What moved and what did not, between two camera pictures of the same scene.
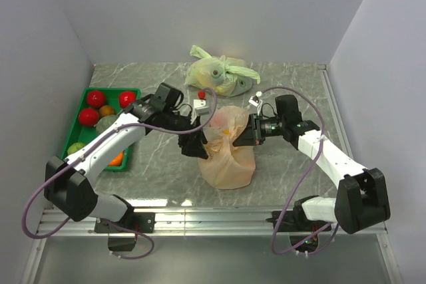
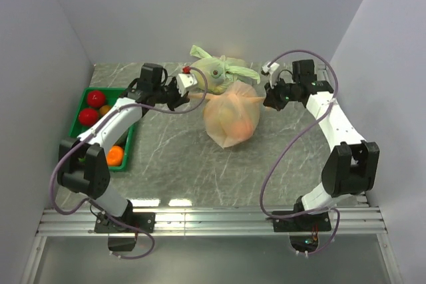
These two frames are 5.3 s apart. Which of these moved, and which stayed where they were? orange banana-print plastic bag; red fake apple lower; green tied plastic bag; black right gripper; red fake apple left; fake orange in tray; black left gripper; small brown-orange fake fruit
Moved: black right gripper; orange banana-print plastic bag; black left gripper
Stayed: red fake apple left; red fake apple lower; fake orange in tray; green tied plastic bag; small brown-orange fake fruit
